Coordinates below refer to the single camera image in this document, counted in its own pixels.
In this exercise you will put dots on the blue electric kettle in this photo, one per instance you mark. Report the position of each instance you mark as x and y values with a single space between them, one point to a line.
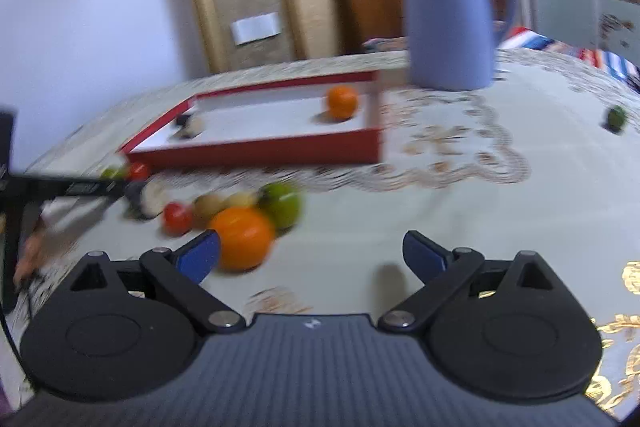
445 17

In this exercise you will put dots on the red cherry tomato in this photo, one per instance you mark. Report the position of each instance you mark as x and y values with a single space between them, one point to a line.
177 219
139 170

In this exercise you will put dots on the eggplant piece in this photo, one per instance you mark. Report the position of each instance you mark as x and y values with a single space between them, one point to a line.
150 199
189 127

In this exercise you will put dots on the person's left hand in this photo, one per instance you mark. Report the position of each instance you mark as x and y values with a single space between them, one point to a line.
32 254

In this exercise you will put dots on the orange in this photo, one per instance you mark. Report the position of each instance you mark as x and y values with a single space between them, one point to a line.
343 103
245 237

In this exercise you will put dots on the small green tomato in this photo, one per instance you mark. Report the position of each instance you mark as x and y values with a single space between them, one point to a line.
615 119
113 173

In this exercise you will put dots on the eggplant piece in tray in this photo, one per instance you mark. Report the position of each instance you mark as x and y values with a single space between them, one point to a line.
189 127

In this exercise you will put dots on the large green tomato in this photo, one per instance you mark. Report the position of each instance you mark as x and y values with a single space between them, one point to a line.
285 207

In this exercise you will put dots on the white wall switch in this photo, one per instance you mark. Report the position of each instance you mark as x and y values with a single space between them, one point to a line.
255 29

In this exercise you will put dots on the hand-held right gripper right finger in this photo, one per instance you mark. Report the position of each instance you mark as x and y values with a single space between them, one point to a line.
425 253

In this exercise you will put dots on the brown round fruit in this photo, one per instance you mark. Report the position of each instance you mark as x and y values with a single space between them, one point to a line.
207 208

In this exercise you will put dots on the red cardboard tray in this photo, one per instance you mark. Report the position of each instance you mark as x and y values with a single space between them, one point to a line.
260 154

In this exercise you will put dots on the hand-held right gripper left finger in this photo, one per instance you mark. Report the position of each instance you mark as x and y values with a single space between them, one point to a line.
200 253

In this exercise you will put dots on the gold lace tablecloth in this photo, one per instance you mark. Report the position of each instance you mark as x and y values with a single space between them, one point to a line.
450 217

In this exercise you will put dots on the striped cloth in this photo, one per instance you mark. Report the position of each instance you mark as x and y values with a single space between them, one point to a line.
530 38

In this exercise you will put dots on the yellow round fruit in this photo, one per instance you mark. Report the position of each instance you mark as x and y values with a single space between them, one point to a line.
241 199

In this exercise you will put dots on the patterned pink bedding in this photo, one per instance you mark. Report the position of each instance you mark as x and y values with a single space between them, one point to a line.
385 44

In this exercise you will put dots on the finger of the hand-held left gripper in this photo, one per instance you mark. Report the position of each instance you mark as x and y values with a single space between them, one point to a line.
82 214
116 189

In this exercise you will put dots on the wooden headboard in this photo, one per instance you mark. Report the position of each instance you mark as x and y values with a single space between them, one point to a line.
370 2

